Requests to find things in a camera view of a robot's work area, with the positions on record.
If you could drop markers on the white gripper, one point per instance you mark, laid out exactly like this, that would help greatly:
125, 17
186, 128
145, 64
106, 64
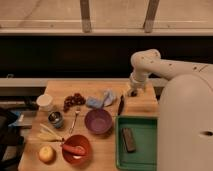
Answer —
134, 87

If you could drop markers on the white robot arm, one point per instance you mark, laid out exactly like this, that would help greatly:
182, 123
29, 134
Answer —
185, 120

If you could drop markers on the green plastic tray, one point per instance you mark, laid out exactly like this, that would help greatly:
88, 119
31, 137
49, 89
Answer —
144, 130

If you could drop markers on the blue cloth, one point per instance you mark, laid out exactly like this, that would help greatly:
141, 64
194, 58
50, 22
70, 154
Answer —
108, 98

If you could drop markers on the dark rectangular sponge block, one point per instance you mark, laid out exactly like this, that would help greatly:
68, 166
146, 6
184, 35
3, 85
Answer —
128, 140

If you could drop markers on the purple bowl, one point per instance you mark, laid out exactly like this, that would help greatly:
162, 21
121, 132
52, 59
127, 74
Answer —
98, 121

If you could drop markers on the bunch of red grapes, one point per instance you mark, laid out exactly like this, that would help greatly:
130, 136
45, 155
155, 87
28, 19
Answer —
73, 100

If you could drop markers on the red bowl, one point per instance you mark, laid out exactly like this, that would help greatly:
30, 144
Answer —
77, 140

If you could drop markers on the metal cup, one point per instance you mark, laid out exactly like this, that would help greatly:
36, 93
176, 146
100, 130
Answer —
56, 119

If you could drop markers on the white cup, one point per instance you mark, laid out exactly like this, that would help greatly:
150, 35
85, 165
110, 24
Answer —
45, 102

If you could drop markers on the yellow apple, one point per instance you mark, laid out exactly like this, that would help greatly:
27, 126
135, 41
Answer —
46, 154

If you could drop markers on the black handled knife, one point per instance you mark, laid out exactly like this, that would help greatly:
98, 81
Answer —
121, 105

